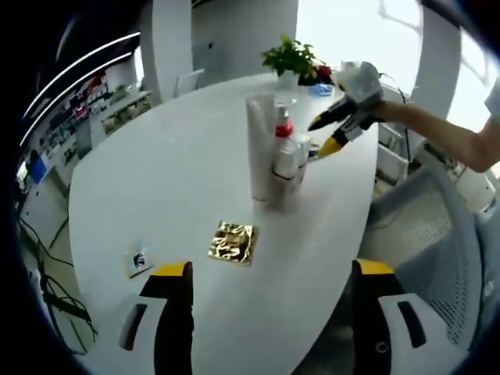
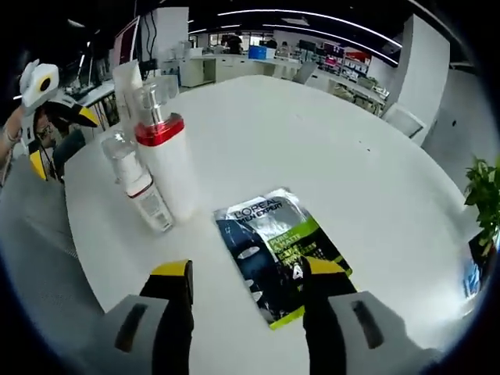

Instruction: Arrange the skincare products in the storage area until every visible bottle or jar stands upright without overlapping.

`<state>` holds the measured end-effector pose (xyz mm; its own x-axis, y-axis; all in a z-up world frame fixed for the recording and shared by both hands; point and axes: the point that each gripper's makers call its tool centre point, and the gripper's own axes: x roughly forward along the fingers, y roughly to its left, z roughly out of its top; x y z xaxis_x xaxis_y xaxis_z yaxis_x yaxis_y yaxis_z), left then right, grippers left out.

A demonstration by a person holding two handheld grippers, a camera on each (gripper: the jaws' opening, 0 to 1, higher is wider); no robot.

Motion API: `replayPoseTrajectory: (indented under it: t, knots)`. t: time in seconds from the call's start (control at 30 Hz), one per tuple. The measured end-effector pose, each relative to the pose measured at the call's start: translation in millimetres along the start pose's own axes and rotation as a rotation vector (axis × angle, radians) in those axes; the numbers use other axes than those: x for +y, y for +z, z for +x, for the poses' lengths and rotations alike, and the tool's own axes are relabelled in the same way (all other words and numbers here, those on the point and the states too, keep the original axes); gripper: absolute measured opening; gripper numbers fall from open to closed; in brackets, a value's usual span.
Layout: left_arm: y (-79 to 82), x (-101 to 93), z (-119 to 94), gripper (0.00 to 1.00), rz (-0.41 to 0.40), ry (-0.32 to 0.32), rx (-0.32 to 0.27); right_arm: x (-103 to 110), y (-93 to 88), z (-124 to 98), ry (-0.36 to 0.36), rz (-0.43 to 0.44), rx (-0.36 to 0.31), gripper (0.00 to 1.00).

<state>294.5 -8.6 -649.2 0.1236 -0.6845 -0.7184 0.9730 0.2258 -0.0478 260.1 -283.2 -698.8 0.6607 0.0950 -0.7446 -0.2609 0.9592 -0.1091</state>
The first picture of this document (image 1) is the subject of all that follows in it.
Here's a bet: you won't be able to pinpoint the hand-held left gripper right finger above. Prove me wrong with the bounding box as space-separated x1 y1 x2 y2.
351 257 456 375

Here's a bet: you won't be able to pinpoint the white pump skincare bottle red collar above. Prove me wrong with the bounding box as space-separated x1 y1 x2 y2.
272 98 298 183

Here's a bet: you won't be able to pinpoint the black floor cable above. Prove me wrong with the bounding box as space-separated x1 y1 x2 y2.
17 218 98 352

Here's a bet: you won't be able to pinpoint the long white desk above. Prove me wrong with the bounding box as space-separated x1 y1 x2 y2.
87 89 153 138

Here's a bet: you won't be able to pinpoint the large white skincare tube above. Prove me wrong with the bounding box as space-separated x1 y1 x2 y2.
245 93 277 203

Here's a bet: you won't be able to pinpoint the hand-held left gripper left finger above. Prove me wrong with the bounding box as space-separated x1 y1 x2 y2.
116 260 195 375

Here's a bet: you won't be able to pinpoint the small white skincare sachet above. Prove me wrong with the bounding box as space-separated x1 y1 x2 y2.
123 241 155 279

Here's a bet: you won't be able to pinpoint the background shelves with goods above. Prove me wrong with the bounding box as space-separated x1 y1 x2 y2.
19 72 155 184

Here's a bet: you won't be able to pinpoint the ceiling light strip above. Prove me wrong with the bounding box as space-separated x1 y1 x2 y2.
19 49 136 146
23 32 141 118

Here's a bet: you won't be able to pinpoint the grey mesh office chair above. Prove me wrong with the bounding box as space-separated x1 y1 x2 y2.
365 163 493 355

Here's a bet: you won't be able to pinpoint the person's grey shirt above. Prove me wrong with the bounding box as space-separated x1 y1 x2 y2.
470 76 500 352

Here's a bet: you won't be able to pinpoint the gold foil skincare sachet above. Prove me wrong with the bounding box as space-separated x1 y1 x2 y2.
205 220 261 267

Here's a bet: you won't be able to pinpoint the white office chair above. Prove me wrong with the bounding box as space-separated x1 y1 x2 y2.
173 69 205 98

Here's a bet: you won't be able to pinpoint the potted green plant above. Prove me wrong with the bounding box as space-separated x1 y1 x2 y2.
260 33 317 89

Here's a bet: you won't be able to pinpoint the blue box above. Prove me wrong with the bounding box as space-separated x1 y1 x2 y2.
27 162 50 183

